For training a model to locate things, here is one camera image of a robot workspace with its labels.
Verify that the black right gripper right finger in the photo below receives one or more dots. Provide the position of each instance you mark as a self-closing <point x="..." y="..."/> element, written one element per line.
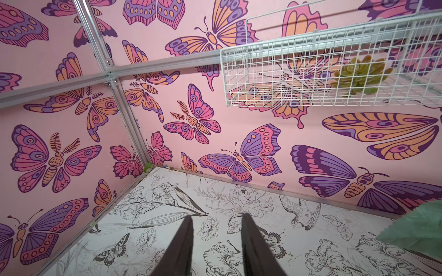
<point x="258" y="259"/>

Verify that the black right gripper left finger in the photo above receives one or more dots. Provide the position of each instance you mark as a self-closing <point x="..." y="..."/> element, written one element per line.
<point x="177" y="259"/>

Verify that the yellow artificial sunflower bunch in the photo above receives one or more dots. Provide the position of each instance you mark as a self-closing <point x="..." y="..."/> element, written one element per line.
<point x="419" y="231"/>

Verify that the green succulent in basket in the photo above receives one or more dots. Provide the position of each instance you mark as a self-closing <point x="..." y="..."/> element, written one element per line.
<point x="361" y="76"/>

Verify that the aluminium cage frame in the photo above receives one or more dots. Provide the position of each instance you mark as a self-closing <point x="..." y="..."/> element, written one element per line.
<point x="115" y="128"/>

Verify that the white wire wall basket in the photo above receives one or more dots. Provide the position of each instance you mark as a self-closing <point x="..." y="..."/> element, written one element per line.
<point x="296" y="70"/>

